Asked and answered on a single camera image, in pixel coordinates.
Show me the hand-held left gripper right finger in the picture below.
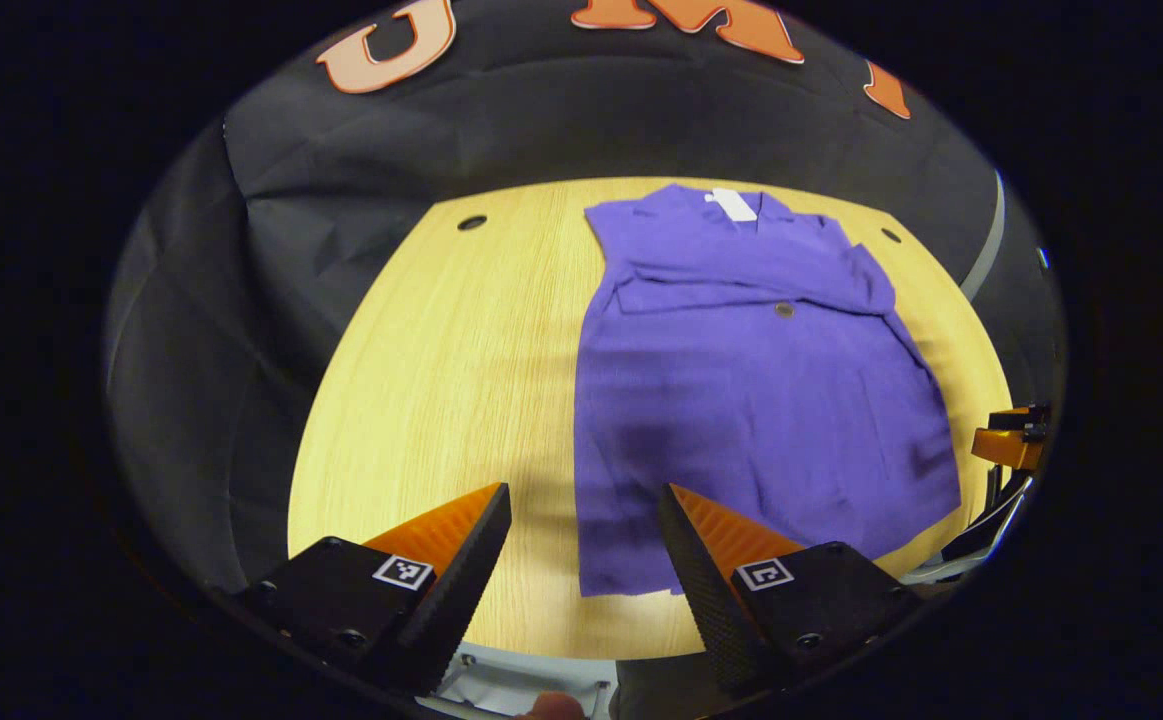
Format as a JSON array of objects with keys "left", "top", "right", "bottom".
[{"left": 657, "top": 483, "right": 927, "bottom": 698}]

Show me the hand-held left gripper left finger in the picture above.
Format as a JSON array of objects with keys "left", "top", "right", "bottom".
[{"left": 241, "top": 482, "right": 514, "bottom": 698}]

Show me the purple shirt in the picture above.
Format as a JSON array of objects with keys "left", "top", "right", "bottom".
[{"left": 573, "top": 183, "right": 964, "bottom": 599}]

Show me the plain black curtain cloth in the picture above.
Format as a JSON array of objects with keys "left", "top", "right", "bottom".
[
  {"left": 961, "top": 175, "right": 1067, "bottom": 421},
  {"left": 104, "top": 115, "right": 362, "bottom": 596}
]

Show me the white backdrop stand pole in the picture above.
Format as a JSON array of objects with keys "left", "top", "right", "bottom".
[{"left": 959, "top": 170, "right": 1006, "bottom": 303}]

